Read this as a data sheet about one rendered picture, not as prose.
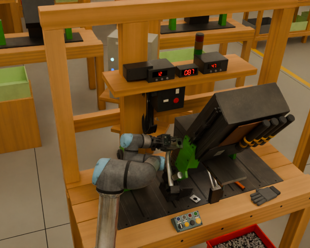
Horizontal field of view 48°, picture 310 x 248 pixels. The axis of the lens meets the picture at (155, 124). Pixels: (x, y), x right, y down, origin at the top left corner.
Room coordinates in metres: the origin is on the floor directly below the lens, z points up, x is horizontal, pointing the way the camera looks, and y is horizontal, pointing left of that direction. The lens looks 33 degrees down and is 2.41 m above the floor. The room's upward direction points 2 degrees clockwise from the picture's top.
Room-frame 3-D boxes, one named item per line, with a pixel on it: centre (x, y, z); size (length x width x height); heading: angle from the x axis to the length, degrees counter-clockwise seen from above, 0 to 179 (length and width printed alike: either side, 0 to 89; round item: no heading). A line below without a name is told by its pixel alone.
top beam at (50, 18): (1.93, -0.13, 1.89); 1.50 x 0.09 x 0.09; 114
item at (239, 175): (1.60, -0.36, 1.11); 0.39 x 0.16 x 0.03; 24
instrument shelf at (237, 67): (1.90, -0.14, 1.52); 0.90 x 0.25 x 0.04; 114
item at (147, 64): (1.74, 0.10, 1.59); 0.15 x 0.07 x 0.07; 114
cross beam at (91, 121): (2.00, -0.10, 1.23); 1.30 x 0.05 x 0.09; 114
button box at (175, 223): (1.31, -0.20, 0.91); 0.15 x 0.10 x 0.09; 114
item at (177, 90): (1.81, -0.06, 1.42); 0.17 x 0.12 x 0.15; 114
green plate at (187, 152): (1.57, -0.21, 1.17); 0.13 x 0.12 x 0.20; 114
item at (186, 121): (1.83, -0.29, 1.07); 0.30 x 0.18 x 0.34; 114
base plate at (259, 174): (1.66, -0.25, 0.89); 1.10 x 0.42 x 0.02; 114
